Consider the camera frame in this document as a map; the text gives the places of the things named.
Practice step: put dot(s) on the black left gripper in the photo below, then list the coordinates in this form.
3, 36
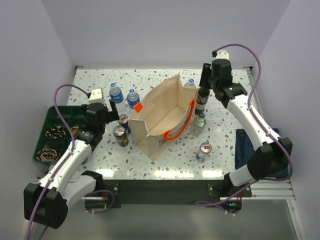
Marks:
112, 115

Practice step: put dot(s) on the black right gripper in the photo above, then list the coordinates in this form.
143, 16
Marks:
206, 71

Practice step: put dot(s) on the silver blue energy can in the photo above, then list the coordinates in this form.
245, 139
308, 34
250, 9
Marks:
203, 152
124, 121

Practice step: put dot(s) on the dark cola glass bottle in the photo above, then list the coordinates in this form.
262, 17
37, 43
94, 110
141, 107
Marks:
202, 97

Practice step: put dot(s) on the clear green-cap glass bottle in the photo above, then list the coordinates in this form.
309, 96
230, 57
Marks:
198, 124

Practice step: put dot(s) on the beige canvas bag orange handles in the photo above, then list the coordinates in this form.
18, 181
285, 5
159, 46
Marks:
162, 116

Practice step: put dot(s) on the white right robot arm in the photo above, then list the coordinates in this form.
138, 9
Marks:
271, 152

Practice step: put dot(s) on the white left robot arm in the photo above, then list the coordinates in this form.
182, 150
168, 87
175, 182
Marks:
49, 201

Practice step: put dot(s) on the clear water bottle behind bag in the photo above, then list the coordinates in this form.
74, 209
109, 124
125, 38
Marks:
190, 84

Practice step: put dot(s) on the black gold drink can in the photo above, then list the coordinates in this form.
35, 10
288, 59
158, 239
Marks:
120, 135

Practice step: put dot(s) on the blue label water bottle left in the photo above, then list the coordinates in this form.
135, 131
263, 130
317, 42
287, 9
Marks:
116, 94

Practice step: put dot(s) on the blue label water bottle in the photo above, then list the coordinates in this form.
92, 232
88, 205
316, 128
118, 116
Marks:
116, 94
132, 98

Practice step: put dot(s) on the blue label water bottle middle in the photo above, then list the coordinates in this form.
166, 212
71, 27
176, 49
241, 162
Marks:
132, 98

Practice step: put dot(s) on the green compartment tray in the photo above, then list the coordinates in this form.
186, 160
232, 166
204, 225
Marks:
54, 138

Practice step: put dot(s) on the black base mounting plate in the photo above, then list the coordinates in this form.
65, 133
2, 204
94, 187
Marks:
168, 192

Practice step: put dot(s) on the dark blue denim cloth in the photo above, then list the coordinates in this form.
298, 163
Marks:
243, 149

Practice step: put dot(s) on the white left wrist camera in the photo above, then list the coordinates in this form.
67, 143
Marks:
97, 96

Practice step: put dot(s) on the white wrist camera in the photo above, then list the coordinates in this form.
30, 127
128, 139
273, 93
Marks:
220, 54
97, 96

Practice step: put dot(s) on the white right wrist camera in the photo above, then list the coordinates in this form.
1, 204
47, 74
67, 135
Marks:
220, 54

